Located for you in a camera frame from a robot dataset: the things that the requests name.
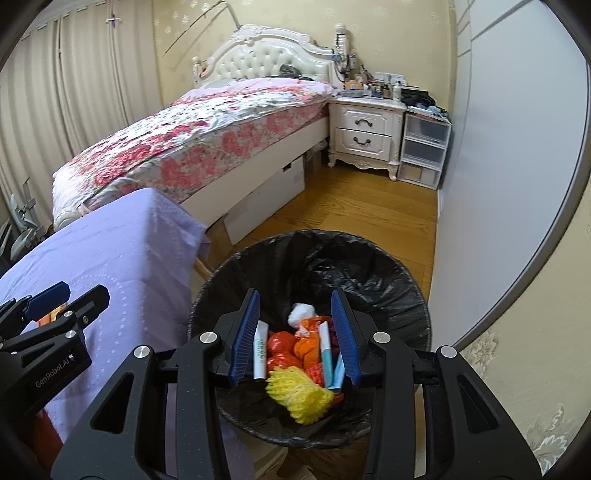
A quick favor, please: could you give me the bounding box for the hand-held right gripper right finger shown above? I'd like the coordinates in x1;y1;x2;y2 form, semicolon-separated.
330;288;541;480

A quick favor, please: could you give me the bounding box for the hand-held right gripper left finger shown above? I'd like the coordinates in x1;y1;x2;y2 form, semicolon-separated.
60;288;262;480

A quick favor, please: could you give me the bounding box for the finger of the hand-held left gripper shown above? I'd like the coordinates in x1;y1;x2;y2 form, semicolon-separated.
4;285;110;344
0;282;71;334

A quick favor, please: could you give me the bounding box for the white tube with green print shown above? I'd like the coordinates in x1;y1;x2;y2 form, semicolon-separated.
252;320;270;380

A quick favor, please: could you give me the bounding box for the white tube with teal end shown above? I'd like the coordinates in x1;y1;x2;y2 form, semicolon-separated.
318;320;335;388

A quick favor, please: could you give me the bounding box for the light blue packet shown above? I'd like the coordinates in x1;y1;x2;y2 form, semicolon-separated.
330;353;346;393

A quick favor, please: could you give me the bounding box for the red plastic bag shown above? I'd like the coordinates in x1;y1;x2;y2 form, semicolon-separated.
267;330;305;372

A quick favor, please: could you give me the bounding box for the yellow foam fruit net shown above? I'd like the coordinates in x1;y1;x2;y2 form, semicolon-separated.
265;367;335;425

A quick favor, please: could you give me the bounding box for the trash bin with black liner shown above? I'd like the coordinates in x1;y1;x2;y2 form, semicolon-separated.
188;229;432;450

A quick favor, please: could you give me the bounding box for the white crumpled tissue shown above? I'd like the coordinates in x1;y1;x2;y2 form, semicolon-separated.
287;302;319;335

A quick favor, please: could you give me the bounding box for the purple tablecloth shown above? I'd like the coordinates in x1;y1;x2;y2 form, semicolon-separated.
0;187;257;480

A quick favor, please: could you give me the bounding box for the grey metal stand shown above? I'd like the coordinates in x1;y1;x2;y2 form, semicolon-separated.
0;180;51;264

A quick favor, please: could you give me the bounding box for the white storage box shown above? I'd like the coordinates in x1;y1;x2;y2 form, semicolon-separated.
224;154;306;245

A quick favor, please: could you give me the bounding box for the brown cardboard box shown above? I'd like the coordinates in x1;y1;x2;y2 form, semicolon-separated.
305;148;329;174

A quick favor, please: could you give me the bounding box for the pink floral blanket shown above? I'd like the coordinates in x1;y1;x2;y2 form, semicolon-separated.
53;78;335;208

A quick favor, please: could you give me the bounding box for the beige curtain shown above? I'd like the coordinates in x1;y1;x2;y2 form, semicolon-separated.
0;0;162;241

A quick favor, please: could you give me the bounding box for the clear plastic drawer unit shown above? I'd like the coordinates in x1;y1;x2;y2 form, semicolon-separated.
398;111;452;191

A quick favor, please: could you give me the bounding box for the white nightstand with drawers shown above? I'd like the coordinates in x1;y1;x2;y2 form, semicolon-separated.
327;92;407;182

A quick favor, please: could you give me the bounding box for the grey sliding wardrobe door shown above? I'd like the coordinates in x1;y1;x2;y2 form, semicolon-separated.
429;0;587;352

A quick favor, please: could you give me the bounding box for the pile of dark clothes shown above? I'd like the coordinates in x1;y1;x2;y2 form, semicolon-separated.
401;88;451;118

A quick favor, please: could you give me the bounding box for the lilac bed sheet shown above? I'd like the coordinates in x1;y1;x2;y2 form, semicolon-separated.
185;76;335;100

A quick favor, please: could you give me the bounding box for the cluster of bottles and jars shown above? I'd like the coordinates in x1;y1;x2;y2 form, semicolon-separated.
342;55;407;100

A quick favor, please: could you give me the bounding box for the black object on bed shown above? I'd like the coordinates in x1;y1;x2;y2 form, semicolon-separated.
279;65;319;81

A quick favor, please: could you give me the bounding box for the white bed with tufted headboard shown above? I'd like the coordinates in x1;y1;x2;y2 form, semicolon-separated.
52;23;347;232

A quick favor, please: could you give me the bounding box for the thin metal rod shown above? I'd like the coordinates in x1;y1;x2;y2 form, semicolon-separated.
164;0;241;54

